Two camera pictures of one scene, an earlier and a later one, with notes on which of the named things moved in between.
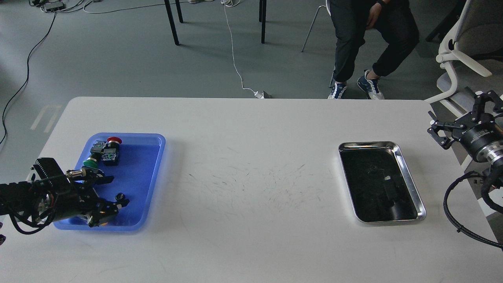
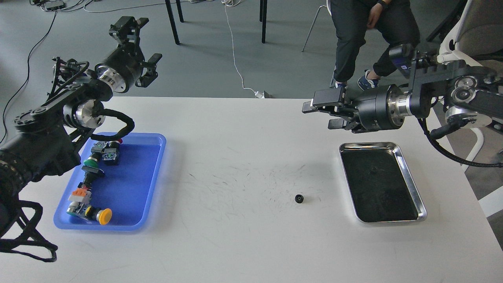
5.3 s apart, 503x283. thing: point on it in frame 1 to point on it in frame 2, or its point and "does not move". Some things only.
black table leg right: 262,17 does not move
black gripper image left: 55,198 to 123,66
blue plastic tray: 135,178 does not move
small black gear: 120,196 to 299,198
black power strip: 54,6 does not move
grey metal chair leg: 313,23 does not move
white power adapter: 259,95 does not move
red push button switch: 110,155 does not move
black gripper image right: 483,131 to 379,108
